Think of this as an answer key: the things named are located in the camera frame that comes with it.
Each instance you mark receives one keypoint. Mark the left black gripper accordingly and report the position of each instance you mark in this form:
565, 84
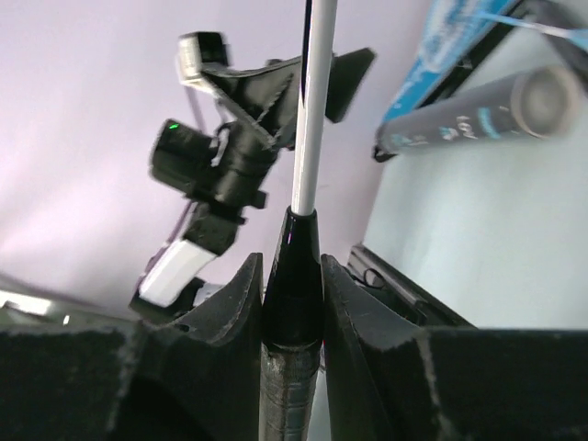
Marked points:
264, 104

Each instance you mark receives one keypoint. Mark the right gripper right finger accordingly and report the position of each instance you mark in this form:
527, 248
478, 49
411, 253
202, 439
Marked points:
389, 379

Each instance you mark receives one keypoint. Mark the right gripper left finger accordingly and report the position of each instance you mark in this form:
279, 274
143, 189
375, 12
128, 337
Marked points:
74, 375

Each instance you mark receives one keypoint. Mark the white racket white grip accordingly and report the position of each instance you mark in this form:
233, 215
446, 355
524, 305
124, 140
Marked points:
292, 313

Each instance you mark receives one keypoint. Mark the black shuttlecock tube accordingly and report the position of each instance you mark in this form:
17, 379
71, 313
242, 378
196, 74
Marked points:
540, 103

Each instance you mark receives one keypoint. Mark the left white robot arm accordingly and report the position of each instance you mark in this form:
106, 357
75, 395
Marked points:
202, 234

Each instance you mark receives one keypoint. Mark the blue racket cover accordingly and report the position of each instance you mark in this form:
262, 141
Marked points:
451, 29

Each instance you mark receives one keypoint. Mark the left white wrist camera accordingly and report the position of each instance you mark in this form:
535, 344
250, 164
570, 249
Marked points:
193, 51

